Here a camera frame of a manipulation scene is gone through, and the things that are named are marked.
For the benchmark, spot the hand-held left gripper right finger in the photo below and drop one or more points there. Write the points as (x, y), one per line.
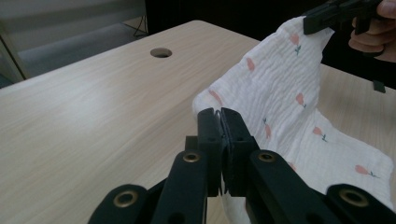
(237, 149)

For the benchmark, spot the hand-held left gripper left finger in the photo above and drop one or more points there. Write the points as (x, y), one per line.
(209, 146)

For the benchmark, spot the white cloth with pink print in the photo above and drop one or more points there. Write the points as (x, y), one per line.
(280, 87)

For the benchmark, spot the small dark tape piece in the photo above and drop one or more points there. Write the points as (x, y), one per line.
(379, 86)

